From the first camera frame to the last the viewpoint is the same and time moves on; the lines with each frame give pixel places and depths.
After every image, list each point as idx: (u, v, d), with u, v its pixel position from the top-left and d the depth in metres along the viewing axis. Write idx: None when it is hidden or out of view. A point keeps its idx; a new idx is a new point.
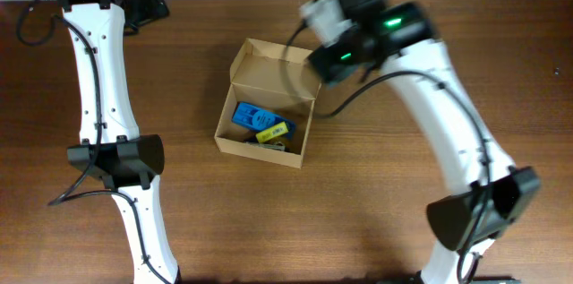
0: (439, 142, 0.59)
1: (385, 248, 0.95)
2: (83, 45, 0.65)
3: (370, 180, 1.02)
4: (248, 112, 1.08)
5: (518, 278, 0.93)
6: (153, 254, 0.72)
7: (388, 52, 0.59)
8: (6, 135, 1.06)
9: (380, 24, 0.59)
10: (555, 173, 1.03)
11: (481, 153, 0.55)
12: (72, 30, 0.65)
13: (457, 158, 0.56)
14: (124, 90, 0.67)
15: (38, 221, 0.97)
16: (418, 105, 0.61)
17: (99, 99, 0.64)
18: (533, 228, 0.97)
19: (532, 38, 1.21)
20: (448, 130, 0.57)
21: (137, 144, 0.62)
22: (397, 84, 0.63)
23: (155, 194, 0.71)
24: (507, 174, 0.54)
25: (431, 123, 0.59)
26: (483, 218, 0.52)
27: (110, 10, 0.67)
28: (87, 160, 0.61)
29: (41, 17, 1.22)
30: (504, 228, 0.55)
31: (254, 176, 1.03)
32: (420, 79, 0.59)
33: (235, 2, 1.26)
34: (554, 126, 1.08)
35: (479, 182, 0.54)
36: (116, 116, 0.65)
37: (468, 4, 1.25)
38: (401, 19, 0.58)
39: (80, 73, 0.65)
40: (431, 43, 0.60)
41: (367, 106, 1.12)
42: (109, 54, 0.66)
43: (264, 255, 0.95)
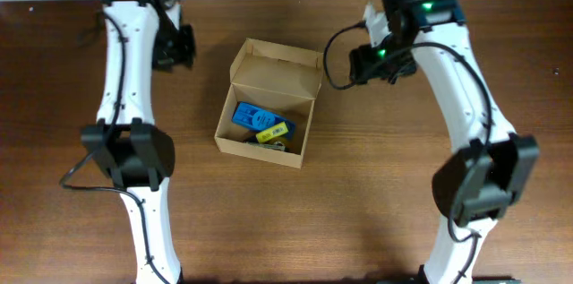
0: (447, 107, 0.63)
1: (392, 249, 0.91)
2: (117, 35, 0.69)
3: (375, 180, 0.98)
4: (248, 112, 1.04)
5: (519, 279, 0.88)
6: (157, 254, 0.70)
7: (420, 27, 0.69)
8: (5, 133, 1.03)
9: (414, 8, 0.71)
10: (568, 171, 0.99)
11: (484, 116, 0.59)
12: (109, 22, 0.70)
13: (462, 119, 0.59)
14: (147, 80, 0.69)
15: (36, 220, 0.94)
16: (433, 73, 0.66)
17: (123, 81, 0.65)
18: (546, 229, 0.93)
19: (537, 34, 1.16)
20: (458, 95, 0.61)
21: (150, 128, 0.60)
22: (421, 56, 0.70)
23: (164, 196, 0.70)
24: (507, 138, 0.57)
25: (444, 89, 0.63)
26: (477, 177, 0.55)
27: (147, 9, 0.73)
28: (97, 141, 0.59)
29: (39, 16, 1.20)
30: (500, 199, 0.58)
31: (255, 176, 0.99)
32: (442, 51, 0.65)
33: None
34: (566, 124, 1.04)
35: (478, 139, 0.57)
36: (135, 99, 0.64)
37: (475, 0, 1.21)
38: (432, 5, 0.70)
39: (109, 59, 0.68)
40: (459, 27, 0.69)
41: (368, 104, 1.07)
42: (139, 45, 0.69)
43: (264, 256, 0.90)
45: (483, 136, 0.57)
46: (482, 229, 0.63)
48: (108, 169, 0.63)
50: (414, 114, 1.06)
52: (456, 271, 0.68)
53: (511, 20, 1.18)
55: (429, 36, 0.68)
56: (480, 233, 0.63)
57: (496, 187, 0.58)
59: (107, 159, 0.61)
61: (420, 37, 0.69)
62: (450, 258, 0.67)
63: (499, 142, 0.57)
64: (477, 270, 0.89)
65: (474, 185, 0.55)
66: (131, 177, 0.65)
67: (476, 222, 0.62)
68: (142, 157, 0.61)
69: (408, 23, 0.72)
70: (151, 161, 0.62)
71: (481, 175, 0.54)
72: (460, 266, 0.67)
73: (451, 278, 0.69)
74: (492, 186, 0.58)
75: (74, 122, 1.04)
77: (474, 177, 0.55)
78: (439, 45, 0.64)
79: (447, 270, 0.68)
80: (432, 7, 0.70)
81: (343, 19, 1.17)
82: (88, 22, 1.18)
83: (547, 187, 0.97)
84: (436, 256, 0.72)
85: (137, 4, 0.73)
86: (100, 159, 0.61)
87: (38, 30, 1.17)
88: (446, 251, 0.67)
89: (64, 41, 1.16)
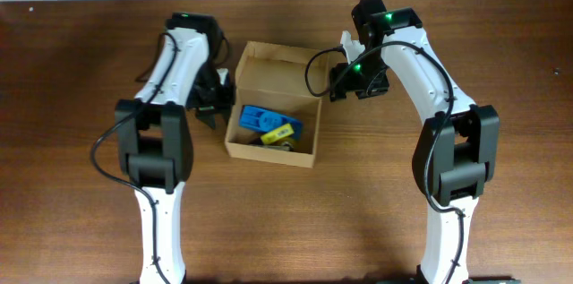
0: (415, 93, 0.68)
1: (392, 249, 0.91)
2: (172, 46, 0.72)
3: (375, 179, 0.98)
4: (254, 115, 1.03)
5: (519, 278, 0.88)
6: (164, 256, 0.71)
7: (383, 31, 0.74)
8: (5, 133, 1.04)
9: (378, 19, 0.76)
10: (568, 171, 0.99)
11: (447, 94, 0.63)
12: (168, 37, 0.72)
13: (428, 99, 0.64)
14: (188, 85, 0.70)
15: (37, 220, 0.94)
16: (401, 66, 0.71)
17: (166, 78, 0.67)
18: (544, 228, 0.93)
19: (534, 34, 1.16)
20: (421, 79, 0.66)
21: (182, 112, 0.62)
22: (388, 55, 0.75)
23: (178, 198, 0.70)
24: (468, 110, 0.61)
25: (410, 78, 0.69)
26: (442, 144, 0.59)
27: (203, 36, 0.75)
28: (126, 112, 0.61)
29: (40, 17, 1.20)
30: (473, 170, 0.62)
31: (254, 176, 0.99)
32: (405, 47, 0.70)
33: None
34: (566, 124, 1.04)
35: (442, 111, 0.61)
36: (174, 92, 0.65)
37: (474, 0, 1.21)
38: (392, 15, 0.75)
39: (158, 64, 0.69)
40: (418, 29, 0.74)
41: (366, 104, 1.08)
42: (189, 57, 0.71)
43: (263, 255, 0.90)
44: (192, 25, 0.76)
45: (446, 108, 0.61)
46: (466, 208, 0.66)
48: (126, 154, 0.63)
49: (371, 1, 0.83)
50: (413, 114, 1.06)
52: (449, 261, 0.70)
53: (511, 19, 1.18)
55: (392, 38, 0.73)
56: (465, 212, 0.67)
57: (468, 159, 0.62)
59: (129, 137, 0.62)
61: (385, 40, 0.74)
62: (441, 245, 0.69)
63: (462, 113, 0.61)
64: (477, 270, 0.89)
65: (444, 152, 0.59)
66: (144, 172, 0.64)
67: (458, 201, 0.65)
68: (164, 136, 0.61)
69: (374, 31, 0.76)
70: (171, 144, 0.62)
71: (449, 141, 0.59)
72: (453, 254, 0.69)
73: (447, 270, 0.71)
74: (465, 159, 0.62)
75: (74, 122, 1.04)
77: (444, 144, 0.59)
78: (399, 42, 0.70)
79: (440, 261, 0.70)
80: (393, 15, 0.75)
81: (342, 18, 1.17)
82: (88, 22, 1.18)
83: (548, 187, 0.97)
84: (429, 252, 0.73)
85: (195, 30, 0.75)
86: (123, 136, 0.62)
87: (39, 31, 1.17)
88: (437, 239, 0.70)
89: (64, 41, 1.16)
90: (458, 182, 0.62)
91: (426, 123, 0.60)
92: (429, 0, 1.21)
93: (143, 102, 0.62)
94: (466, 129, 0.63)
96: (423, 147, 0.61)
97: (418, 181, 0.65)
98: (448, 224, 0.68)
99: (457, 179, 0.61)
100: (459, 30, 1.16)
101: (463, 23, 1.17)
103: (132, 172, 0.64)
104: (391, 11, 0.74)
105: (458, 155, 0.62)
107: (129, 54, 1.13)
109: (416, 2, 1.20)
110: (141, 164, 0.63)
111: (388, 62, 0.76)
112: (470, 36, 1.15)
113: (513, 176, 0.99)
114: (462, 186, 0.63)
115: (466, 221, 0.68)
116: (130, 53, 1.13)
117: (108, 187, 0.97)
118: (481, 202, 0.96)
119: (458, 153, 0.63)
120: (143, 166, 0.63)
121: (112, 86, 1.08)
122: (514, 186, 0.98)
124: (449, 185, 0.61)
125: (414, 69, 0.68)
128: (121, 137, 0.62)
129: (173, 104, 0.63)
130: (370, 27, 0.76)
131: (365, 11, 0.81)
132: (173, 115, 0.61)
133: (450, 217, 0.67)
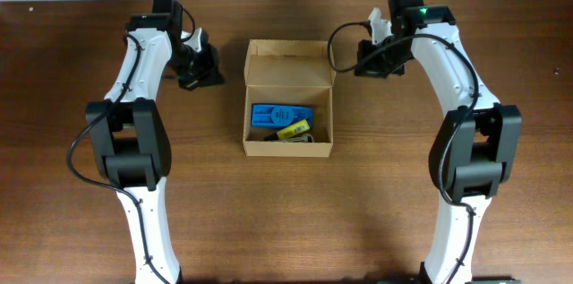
0: (440, 87, 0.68)
1: (392, 249, 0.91)
2: (135, 45, 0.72)
3: (375, 179, 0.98)
4: (265, 112, 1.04)
5: (519, 278, 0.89)
6: (156, 254, 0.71)
7: (416, 24, 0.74)
8: (5, 133, 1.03)
9: (414, 13, 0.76)
10: (567, 172, 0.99)
11: (472, 89, 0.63)
12: (130, 38, 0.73)
13: (452, 94, 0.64)
14: (155, 81, 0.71)
15: (36, 221, 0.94)
16: (430, 60, 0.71)
17: (132, 76, 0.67)
18: (544, 229, 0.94)
19: (534, 36, 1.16)
20: (448, 72, 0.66)
21: (153, 105, 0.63)
22: (418, 48, 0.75)
23: (161, 195, 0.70)
24: (491, 107, 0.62)
25: (438, 72, 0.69)
26: (462, 137, 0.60)
27: (166, 34, 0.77)
28: (97, 113, 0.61)
29: (39, 16, 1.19)
30: (491, 168, 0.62)
31: (255, 176, 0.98)
32: (435, 41, 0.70)
33: None
34: (565, 124, 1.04)
35: (466, 105, 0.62)
36: (142, 89, 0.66)
37: (474, 0, 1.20)
38: (426, 11, 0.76)
39: (124, 64, 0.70)
40: (451, 26, 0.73)
41: (367, 103, 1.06)
42: (153, 55, 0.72)
43: (264, 255, 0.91)
44: (153, 25, 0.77)
45: (470, 103, 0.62)
46: (477, 207, 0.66)
48: (104, 157, 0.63)
49: None
50: (414, 113, 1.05)
52: (454, 260, 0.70)
53: (512, 19, 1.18)
55: (425, 31, 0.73)
56: (474, 211, 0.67)
57: (486, 157, 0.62)
59: (105, 138, 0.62)
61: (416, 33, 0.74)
62: (448, 244, 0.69)
63: (484, 110, 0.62)
64: (476, 270, 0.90)
65: (463, 146, 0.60)
66: (124, 172, 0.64)
67: (472, 199, 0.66)
68: (139, 132, 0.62)
69: (406, 24, 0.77)
70: (148, 139, 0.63)
71: (468, 135, 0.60)
72: (459, 253, 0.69)
73: (450, 268, 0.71)
74: (483, 157, 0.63)
75: (74, 122, 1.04)
77: (463, 137, 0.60)
78: (431, 36, 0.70)
79: (445, 258, 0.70)
80: (427, 10, 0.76)
81: (343, 19, 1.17)
82: (87, 22, 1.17)
83: (548, 188, 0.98)
84: (434, 250, 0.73)
85: (157, 29, 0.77)
86: (99, 138, 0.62)
87: (38, 30, 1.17)
88: (444, 236, 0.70)
89: (64, 41, 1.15)
90: (474, 178, 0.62)
91: (448, 114, 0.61)
92: (429, 1, 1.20)
93: (113, 102, 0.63)
94: (487, 128, 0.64)
96: (441, 138, 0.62)
97: (432, 174, 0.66)
98: (457, 221, 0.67)
99: (472, 176, 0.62)
100: (459, 31, 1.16)
101: (464, 24, 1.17)
103: (112, 174, 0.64)
104: (426, 5, 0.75)
105: (478, 153, 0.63)
107: None
109: None
110: (119, 165, 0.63)
111: (417, 55, 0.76)
112: (470, 37, 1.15)
113: (513, 176, 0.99)
114: (476, 184, 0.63)
115: (477, 220, 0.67)
116: None
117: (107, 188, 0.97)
118: None
119: (477, 151, 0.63)
120: (125, 166, 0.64)
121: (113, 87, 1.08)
122: (513, 186, 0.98)
124: (464, 180, 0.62)
125: (441, 64, 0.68)
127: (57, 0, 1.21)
128: (97, 139, 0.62)
129: (142, 98, 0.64)
130: (404, 21, 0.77)
131: (402, 0, 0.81)
132: (145, 110, 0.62)
133: (459, 213, 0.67)
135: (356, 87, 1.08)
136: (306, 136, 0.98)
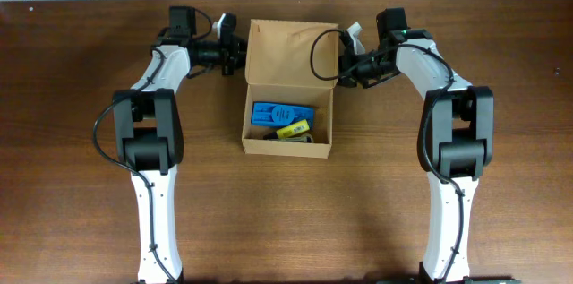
0: (417, 80, 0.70)
1: (392, 249, 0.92)
2: (159, 52, 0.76)
3: (375, 180, 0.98)
4: (265, 110, 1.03)
5: (518, 278, 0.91)
6: (161, 243, 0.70)
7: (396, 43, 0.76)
8: (6, 134, 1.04)
9: (396, 34, 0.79)
10: (567, 173, 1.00)
11: (447, 75, 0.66)
12: (155, 50, 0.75)
13: (429, 82, 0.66)
14: (175, 85, 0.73)
15: (38, 221, 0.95)
16: (410, 66, 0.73)
17: (156, 73, 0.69)
18: (543, 229, 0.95)
19: (536, 37, 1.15)
20: (423, 64, 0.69)
21: (173, 95, 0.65)
22: (401, 58, 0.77)
23: (173, 183, 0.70)
24: (464, 90, 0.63)
25: (416, 73, 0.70)
26: (440, 113, 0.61)
27: (185, 49, 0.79)
28: (120, 97, 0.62)
29: (36, 15, 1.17)
30: (474, 148, 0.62)
31: (254, 176, 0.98)
32: (415, 50, 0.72)
33: None
34: (566, 126, 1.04)
35: (439, 88, 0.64)
36: (164, 84, 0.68)
37: (477, 0, 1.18)
38: (406, 31, 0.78)
39: (148, 67, 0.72)
40: (429, 39, 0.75)
41: (367, 104, 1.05)
42: (177, 63, 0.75)
43: (264, 255, 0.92)
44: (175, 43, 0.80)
45: (443, 85, 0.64)
46: (466, 188, 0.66)
48: (124, 141, 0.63)
49: (397, 13, 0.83)
50: (414, 113, 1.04)
52: (449, 249, 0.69)
53: (515, 21, 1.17)
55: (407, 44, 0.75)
56: (464, 193, 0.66)
57: (469, 138, 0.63)
59: (125, 119, 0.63)
61: (400, 50, 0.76)
62: (442, 231, 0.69)
63: (460, 93, 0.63)
64: (475, 270, 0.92)
65: (444, 124, 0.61)
66: (141, 157, 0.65)
67: (458, 181, 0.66)
68: (156, 117, 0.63)
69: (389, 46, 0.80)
70: (163, 123, 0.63)
71: (448, 112, 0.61)
72: (454, 242, 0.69)
73: (446, 260, 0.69)
74: (466, 138, 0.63)
75: (74, 123, 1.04)
77: (441, 115, 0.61)
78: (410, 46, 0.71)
79: (439, 248, 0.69)
80: (407, 31, 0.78)
81: (343, 21, 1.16)
82: (87, 21, 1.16)
83: (546, 189, 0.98)
84: (430, 243, 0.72)
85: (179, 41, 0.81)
86: (120, 119, 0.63)
87: (37, 30, 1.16)
88: (438, 225, 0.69)
89: (64, 42, 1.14)
90: (458, 158, 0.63)
91: (428, 95, 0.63)
92: (431, 1, 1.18)
93: (138, 90, 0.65)
94: (466, 113, 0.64)
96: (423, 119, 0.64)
97: (421, 159, 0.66)
98: (448, 205, 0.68)
99: (457, 154, 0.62)
100: (460, 31, 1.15)
101: (465, 25, 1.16)
103: (129, 155, 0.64)
104: (406, 29, 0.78)
105: (461, 137, 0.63)
107: (128, 54, 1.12)
109: (419, 3, 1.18)
110: (137, 148, 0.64)
111: (400, 64, 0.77)
112: (471, 37, 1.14)
113: (514, 176, 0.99)
114: (461, 163, 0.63)
115: (467, 203, 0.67)
116: (130, 54, 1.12)
117: (108, 188, 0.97)
118: (481, 202, 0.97)
119: (460, 134, 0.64)
120: (140, 149, 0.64)
121: (112, 87, 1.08)
122: (513, 186, 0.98)
124: (449, 159, 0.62)
125: (418, 61, 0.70)
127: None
128: (117, 120, 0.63)
129: (163, 89, 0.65)
130: (388, 42, 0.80)
131: (389, 21, 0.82)
132: (164, 98, 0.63)
133: (449, 197, 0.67)
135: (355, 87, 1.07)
136: (305, 136, 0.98)
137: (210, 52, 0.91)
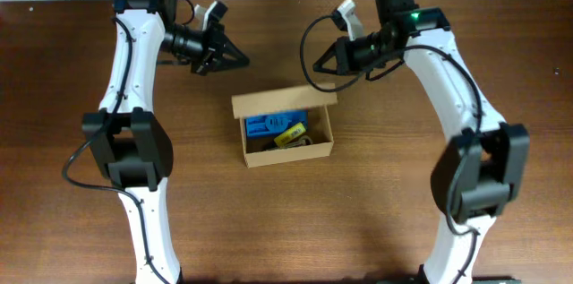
0: (440, 105, 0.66)
1: (392, 249, 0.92)
2: (125, 36, 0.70)
3: (375, 180, 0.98)
4: (259, 120, 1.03)
5: (518, 278, 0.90)
6: (156, 254, 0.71)
7: (408, 32, 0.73)
8: (5, 135, 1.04)
9: (406, 18, 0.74)
10: (567, 173, 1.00)
11: (474, 107, 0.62)
12: (121, 28, 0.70)
13: (454, 112, 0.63)
14: (151, 77, 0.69)
15: (37, 221, 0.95)
16: (431, 81, 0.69)
17: (125, 79, 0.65)
18: (543, 228, 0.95)
19: (538, 37, 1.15)
20: (450, 90, 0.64)
21: (151, 116, 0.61)
22: (416, 64, 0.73)
23: (162, 195, 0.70)
24: (497, 127, 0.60)
25: (439, 92, 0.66)
26: (468, 162, 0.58)
27: (155, 17, 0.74)
28: (93, 125, 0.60)
29: (33, 16, 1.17)
30: (499, 191, 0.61)
31: (254, 177, 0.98)
32: (431, 52, 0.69)
33: None
34: (566, 125, 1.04)
35: (471, 128, 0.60)
36: (137, 95, 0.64)
37: (477, 0, 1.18)
38: (417, 13, 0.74)
39: (116, 61, 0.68)
40: (446, 31, 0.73)
41: (366, 104, 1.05)
42: (145, 46, 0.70)
43: (264, 255, 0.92)
44: (141, 3, 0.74)
45: (474, 124, 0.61)
46: (481, 227, 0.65)
48: (106, 164, 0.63)
49: None
50: (414, 113, 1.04)
52: (456, 271, 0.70)
53: (515, 21, 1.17)
55: (417, 40, 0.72)
56: (479, 231, 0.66)
57: (492, 179, 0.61)
59: (105, 148, 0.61)
61: (410, 42, 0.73)
62: (450, 257, 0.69)
63: (491, 131, 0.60)
64: (476, 270, 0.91)
65: (470, 173, 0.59)
66: (126, 173, 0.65)
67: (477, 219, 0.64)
68: (137, 142, 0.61)
69: (397, 32, 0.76)
70: (147, 145, 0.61)
71: (476, 159, 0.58)
72: (460, 265, 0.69)
73: (452, 276, 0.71)
74: (490, 178, 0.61)
75: (76, 123, 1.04)
77: (469, 165, 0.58)
78: (426, 47, 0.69)
79: (446, 269, 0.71)
80: (420, 14, 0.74)
81: None
82: (86, 21, 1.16)
83: (546, 188, 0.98)
84: (436, 257, 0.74)
85: (146, 10, 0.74)
86: (98, 148, 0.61)
87: (34, 30, 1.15)
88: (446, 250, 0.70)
89: (62, 42, 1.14)
90: (482, 202, 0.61)
91: (455, 138, 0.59)
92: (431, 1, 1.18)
93: (108, 114, 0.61)
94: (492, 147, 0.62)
96: (448, 165, 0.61)
97: (439, 198, 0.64)
98: (460, 240, 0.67)
99: (479, 199, 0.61)
100: (460, 31, 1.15)
101: (465, 25, 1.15)
103: (113, 175, 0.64)
104: (417, 10, 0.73)
105: (483, 176, 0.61)
107: None
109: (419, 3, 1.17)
110: (122, 167, 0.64)
111: (416, 70, 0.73)
112: (471, 37, 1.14)
113: None
114: (483, 205, 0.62)
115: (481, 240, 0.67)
116: None
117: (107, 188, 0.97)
118: None
119: (483, 172, 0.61)
120: (125, 166, 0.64)
121: None
122: None
124: (472, 204, 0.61)
125: (442, 82, 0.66)
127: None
128: (95, 150, 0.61)
129: (140, 110, 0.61)
130: (394, 27, 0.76)
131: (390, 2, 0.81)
132: (141, 122, 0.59)
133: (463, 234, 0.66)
135: (355, 87, 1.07)
136: (303, 140, 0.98)
137: (193, 42, 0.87)
